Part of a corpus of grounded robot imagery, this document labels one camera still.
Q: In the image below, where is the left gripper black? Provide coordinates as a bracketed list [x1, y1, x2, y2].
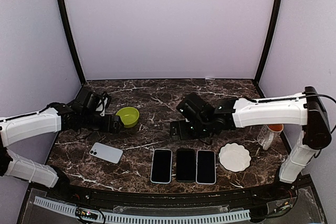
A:
[81, 111, 124, 134]

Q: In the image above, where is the white scalloped dish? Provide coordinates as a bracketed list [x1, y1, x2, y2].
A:
[218, 143, 251, 173]

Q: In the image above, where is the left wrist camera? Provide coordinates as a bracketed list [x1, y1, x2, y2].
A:
[93, 92, 112, 116]

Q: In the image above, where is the lavender phone case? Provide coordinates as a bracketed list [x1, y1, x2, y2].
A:
[195, 150, 217, 185]

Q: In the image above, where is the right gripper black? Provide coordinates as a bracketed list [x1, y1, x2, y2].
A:
[170, 119, 211, 141]

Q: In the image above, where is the right black frame post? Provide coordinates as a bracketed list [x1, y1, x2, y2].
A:
[254, 0, 281, 86]

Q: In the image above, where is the patterned white mug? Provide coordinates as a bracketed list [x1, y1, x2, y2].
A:
[257, 124, 284, 151]

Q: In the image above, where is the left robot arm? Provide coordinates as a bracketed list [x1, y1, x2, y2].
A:
[1, 89, 124, 201]

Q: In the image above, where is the light blue phone case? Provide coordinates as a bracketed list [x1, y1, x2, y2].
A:
[150, 149, 173, 185]

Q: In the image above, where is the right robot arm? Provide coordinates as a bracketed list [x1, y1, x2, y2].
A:
[170, 86, 334, 200]

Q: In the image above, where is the dark purple edged phone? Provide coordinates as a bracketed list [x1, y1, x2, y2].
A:
[151, 150, 172, 183]

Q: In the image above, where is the black phone case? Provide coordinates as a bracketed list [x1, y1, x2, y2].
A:
[176, 148, 196, 183]

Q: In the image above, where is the white cable duct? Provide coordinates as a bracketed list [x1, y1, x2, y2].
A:
[33, 196, 250, 223]

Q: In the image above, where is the black frame post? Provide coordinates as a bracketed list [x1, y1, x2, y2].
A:
[57, 0, 86, 85]
[254, 0, 281, 86]

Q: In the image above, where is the left black frame post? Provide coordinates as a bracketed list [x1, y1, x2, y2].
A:
[57, 0, 86, 85]

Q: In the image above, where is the black front rail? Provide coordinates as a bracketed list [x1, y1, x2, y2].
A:
[28, 175, 313, 210]

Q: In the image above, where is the green bowl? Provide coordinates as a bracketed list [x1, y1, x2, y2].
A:
[116, 106, 140, 129]

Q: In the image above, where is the silver white phone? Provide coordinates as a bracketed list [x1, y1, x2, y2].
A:
[89, 142, 123, 164]

